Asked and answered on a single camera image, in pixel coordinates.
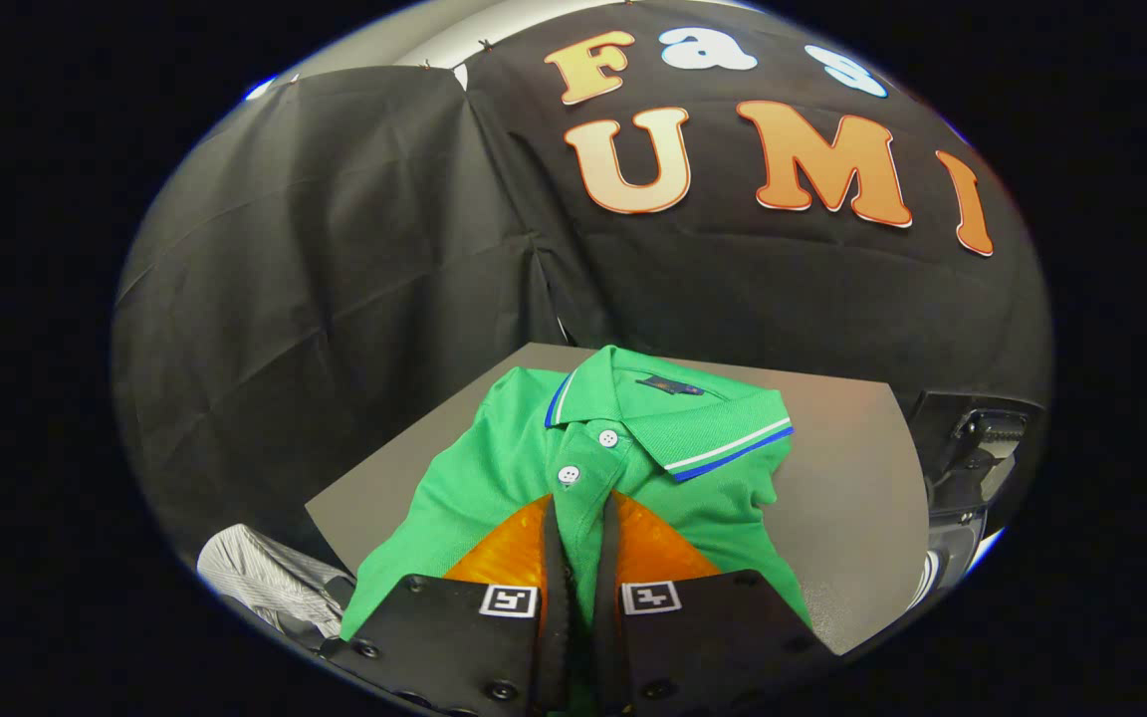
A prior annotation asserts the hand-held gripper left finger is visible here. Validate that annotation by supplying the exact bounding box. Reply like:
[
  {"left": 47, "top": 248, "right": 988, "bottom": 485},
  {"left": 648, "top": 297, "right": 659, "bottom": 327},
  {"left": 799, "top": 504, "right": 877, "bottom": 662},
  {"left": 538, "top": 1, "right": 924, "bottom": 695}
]
[{"left": 320, "top": 493, "right": 575, "bottom": 717}]

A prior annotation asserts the green polo shirt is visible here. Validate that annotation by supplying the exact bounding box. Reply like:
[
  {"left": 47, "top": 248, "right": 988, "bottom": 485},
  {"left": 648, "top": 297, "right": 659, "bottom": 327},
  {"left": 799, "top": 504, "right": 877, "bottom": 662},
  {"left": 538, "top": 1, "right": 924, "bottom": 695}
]
[{"left": 340, "top": 344, "right": 813, "bottom": 717}]

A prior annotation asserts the row of black cloth clips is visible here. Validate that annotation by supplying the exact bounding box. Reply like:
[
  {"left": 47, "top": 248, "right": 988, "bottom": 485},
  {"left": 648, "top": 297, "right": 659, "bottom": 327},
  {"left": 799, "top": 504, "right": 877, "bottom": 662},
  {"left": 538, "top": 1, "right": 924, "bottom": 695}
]
[{"left": 280, "top": 36, "right": 495, "bottom": 87}]

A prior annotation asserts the grey box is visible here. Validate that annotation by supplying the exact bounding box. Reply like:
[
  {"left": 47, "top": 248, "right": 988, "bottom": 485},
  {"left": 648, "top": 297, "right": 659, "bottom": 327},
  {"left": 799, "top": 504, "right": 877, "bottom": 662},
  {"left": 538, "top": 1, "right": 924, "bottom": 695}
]
[{"left": 305, "top": 342, "right": 933, "bottom": 658}]

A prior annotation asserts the dark washing machine lid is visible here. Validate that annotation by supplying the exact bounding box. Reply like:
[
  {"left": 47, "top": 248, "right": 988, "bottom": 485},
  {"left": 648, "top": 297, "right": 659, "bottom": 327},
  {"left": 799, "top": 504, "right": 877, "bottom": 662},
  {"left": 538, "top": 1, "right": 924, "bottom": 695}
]
[{"left": 907, "top": 390, "right": 1044, "bottom": 519}]

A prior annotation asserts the striped white cloth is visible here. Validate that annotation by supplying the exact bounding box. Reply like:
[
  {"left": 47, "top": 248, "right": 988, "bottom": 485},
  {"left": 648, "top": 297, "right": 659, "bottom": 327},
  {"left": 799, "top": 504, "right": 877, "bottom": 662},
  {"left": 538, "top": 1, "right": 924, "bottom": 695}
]
[{"left": 197, "top": 525, "right": 355, "bottom": 638}]

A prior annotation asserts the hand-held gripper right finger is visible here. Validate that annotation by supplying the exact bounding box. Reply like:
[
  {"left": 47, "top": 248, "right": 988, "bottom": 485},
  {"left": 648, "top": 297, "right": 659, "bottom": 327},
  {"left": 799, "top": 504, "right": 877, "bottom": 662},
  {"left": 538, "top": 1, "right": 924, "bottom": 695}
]
[{"left": 593, "top": 488, "right": 838, "bottom": 717}]

